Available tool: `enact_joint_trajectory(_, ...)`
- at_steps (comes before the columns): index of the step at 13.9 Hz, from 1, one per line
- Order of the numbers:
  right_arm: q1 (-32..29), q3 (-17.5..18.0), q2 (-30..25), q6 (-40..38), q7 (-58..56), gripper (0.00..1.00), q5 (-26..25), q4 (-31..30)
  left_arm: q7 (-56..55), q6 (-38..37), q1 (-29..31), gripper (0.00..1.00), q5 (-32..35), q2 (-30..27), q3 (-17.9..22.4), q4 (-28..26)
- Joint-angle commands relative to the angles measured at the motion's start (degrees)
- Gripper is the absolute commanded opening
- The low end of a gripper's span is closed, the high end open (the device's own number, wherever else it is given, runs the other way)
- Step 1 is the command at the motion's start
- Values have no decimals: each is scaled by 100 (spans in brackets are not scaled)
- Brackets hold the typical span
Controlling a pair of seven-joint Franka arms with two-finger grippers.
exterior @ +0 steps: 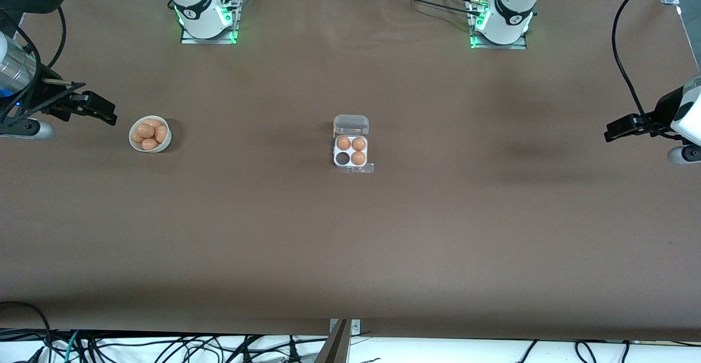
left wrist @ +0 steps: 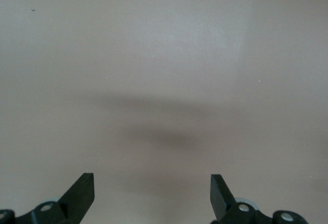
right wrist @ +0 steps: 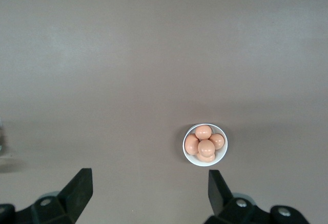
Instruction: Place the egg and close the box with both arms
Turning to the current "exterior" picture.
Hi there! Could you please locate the clear plastic egg box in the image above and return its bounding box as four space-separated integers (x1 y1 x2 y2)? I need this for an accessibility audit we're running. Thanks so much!
332 114 375 175

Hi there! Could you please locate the white round bowl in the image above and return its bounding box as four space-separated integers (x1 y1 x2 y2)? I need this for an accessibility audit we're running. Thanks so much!
129 116 173 153

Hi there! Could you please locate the black right arm wrist cable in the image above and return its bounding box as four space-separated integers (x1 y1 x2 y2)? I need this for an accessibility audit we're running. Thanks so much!
0 4 67 128

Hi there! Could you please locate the black arm wrist cable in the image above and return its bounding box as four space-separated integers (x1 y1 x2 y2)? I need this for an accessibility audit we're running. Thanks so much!
611 0 701 125
0 4 67 128

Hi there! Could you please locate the black left arm wrist cable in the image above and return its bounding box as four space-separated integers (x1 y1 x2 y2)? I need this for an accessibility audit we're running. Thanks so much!
611 0 701 125

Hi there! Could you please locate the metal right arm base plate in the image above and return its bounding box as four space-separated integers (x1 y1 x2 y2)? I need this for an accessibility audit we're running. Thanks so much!
181 0 239 45

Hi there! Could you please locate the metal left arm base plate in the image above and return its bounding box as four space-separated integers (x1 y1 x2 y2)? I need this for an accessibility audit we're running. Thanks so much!
470 0 528 50

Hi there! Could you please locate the black looped floor cable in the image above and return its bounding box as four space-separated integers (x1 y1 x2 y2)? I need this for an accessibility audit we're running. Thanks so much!
0 300 53 363

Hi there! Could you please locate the long black base cable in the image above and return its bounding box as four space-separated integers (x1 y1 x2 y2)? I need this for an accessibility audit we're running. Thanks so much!
383 0 477 14

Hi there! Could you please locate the teal floor cable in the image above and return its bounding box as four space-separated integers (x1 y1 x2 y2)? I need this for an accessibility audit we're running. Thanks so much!
63 330 82 363

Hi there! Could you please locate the metal table edge bracket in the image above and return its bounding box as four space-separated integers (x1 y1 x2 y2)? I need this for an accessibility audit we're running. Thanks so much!
315 318 362 363

